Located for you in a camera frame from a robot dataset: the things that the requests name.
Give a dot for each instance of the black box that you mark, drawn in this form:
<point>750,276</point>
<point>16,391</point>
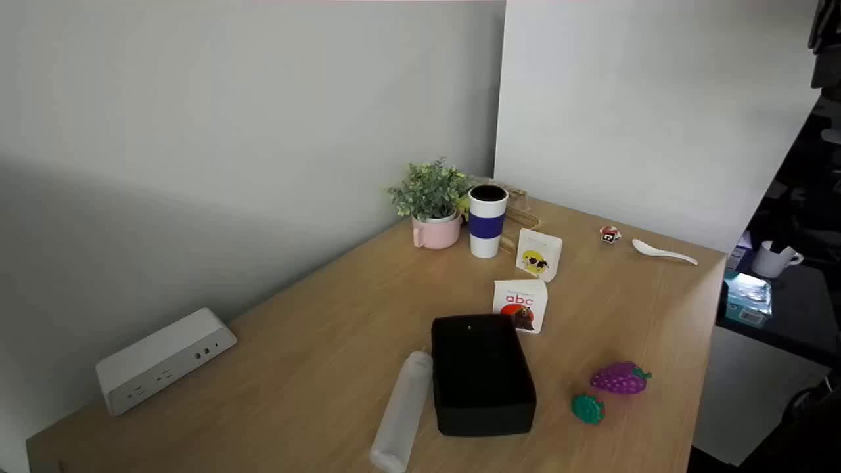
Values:
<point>482,377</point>

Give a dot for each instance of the teal lit box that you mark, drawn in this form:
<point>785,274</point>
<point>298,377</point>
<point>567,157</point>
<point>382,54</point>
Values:
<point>750,301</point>

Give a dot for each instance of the translucent white cylinder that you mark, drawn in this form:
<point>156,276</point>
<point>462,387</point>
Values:
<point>403,420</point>

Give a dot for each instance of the white spoon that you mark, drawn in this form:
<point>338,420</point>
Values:
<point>654,249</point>

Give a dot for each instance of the white book with orange oval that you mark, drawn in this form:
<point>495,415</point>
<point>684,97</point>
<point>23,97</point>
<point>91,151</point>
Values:
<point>522,306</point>

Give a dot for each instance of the small toy pepper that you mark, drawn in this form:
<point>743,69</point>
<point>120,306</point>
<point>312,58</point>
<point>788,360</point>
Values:
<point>588,408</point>

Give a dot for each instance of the wooden slat tray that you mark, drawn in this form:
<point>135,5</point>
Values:
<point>526,214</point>

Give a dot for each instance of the white mug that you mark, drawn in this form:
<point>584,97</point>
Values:
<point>772,260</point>

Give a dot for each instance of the white cup with purple band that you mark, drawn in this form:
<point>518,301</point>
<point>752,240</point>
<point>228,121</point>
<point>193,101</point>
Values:
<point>488,224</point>

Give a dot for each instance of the green plant in pink pot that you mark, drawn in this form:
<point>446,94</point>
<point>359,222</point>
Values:
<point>432,197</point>

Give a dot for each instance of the purple toy grape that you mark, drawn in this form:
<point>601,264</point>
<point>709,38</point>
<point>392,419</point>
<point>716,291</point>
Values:
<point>618,378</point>

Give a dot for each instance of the small red white cube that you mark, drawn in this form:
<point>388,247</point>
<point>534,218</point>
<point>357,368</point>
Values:
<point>610,234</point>

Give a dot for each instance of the dark side table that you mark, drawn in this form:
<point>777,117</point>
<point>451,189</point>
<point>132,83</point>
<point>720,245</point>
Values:
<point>802,306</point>

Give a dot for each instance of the white power strip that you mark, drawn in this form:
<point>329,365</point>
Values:
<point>161,358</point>

